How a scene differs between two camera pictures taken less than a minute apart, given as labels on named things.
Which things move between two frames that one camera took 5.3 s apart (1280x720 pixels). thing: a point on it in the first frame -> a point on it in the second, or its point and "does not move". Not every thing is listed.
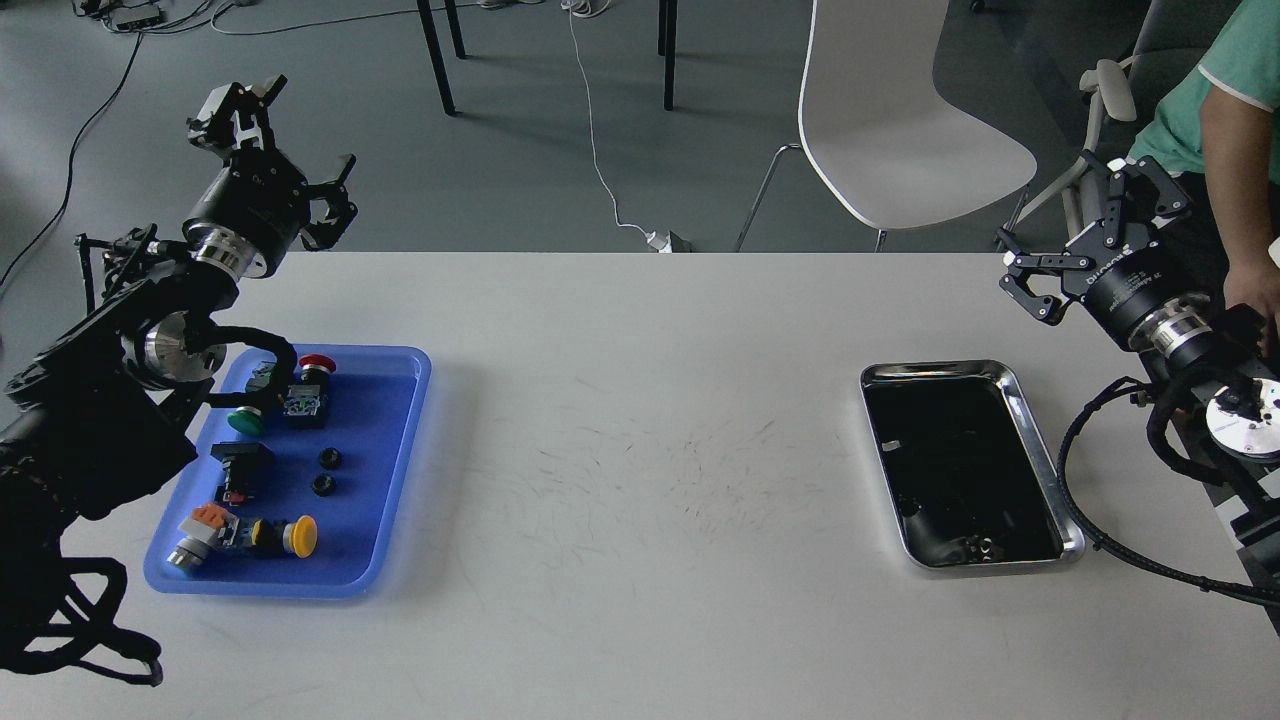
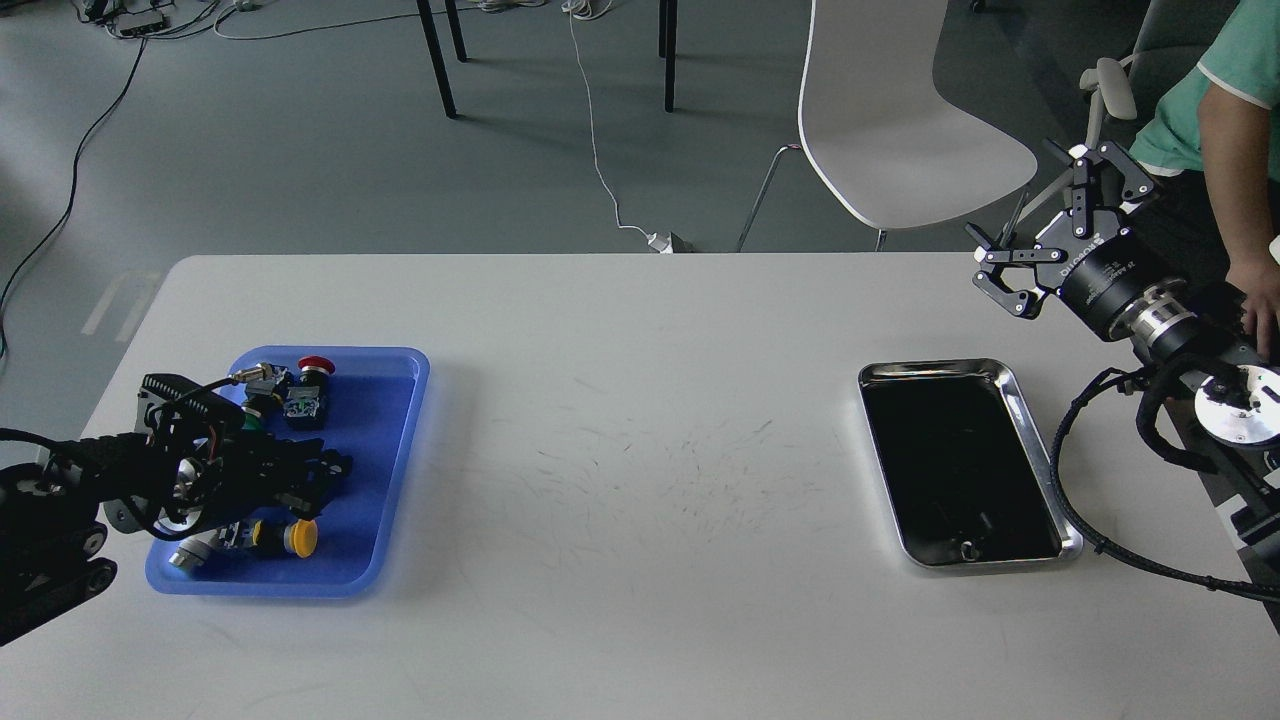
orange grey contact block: x=200 y=529 does not move
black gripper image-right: x=1126 y=276 -> x=1100 y=269
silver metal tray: x=969 y=479 does not move
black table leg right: x=669 y=58 does not move
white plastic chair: x=878 y=133 does not move
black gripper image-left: x=261 y=203 -> x=209 y=471
